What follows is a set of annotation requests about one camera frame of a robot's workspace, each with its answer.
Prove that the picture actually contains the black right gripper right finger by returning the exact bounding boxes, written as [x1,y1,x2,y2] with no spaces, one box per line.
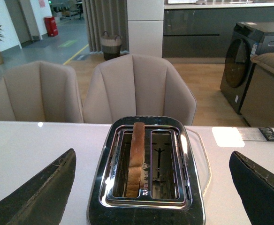
[229,151,274,225]

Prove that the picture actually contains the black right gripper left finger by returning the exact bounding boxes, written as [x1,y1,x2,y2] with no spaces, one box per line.
[0,149,76,225]

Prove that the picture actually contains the brown bread slice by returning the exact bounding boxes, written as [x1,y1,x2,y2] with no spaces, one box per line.
[125,122,145,198]

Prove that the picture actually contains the black label card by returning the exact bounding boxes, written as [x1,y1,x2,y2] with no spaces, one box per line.
[258,127,274,142]

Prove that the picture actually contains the silver white toaster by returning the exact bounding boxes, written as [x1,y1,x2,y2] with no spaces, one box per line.
[86,116,206,225]

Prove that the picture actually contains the beige chair left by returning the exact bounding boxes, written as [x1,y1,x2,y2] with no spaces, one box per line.
[0,61,84,123]

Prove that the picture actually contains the beige chair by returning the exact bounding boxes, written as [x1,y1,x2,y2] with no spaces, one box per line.
[83,54,197,126]
[0,61,84,123]

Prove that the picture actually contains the beige chair right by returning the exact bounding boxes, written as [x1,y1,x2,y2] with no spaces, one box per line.
[83,54,197,126]

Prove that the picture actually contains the dark grey washing machine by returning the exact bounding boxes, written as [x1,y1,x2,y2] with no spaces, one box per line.
[220,22,274,114]

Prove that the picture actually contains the woven laundry basket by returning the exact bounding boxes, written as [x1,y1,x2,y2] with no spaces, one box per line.
[100,31,122,60]

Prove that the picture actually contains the grey kitchen counter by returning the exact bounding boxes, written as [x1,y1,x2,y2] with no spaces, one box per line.
[162,0,274,60]

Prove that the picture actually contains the grey curtain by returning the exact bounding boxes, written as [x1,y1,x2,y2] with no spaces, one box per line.
[82,0,129,53]

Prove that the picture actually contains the white tall cabinet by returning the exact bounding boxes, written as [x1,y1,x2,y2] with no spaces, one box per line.
[127,0,164,58]

